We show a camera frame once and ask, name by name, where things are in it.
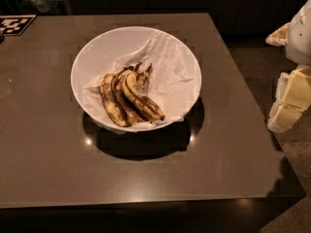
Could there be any white bowl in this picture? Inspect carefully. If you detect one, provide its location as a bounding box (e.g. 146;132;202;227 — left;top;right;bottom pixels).
70;25;202;134

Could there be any black white fiducial marker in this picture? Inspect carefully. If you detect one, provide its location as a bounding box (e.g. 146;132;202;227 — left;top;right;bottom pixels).
0;15;36;36

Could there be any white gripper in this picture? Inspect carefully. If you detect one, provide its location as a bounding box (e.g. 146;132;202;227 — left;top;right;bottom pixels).
265;0;311;133

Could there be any bunch of overripe bananas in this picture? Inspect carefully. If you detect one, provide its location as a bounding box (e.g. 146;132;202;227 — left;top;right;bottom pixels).
99;63;165;127

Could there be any white paper towel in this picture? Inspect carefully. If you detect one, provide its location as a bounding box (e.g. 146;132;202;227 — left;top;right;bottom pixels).
83;29;197;131

